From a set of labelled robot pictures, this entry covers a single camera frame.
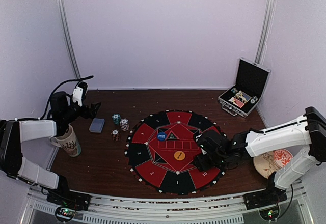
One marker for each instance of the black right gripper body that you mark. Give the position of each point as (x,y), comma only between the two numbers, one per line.
(217,160)

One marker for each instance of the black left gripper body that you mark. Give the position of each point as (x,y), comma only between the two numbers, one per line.
(70,114)

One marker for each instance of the orange big blind button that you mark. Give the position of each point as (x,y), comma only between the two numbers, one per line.
(179,155)

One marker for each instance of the black triangular all-in marker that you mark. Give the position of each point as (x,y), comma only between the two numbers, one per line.
(171,136)

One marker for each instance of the blue cream poker chip stack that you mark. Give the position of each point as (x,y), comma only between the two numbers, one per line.
(124,124)

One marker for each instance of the blue small blind button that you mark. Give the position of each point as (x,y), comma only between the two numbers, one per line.
(161,136)

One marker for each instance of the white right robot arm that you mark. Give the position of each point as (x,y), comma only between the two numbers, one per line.
(307,131)

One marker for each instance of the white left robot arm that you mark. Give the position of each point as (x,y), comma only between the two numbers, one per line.
(18,134)

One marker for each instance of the white floral ceramic mug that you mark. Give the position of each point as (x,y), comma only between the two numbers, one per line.
(68,142)

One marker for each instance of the green poker chip stack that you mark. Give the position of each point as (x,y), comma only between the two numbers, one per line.
(116,119)

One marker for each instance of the cream floral plate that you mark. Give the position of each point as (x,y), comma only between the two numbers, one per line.
(265,164)

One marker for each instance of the red black poker chip stack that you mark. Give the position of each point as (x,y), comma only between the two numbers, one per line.
(115,134)

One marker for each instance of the aluminium poker case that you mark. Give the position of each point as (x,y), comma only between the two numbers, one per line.
(242,98)

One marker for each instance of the round red black poker mat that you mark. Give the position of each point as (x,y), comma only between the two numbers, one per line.
(160,152)

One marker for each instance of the orange patterned small plate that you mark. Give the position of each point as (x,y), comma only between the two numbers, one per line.
(282,157)

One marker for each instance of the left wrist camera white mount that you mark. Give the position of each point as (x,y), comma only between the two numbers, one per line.
(79,93)

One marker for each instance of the left aluminium frame post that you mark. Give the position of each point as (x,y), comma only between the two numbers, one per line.
(67,38)

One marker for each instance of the aluminium frame post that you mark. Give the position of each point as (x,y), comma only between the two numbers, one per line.
(268,16)
(67,38)

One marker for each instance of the right aluminium frame post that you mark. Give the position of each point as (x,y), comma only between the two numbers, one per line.
(268,16)

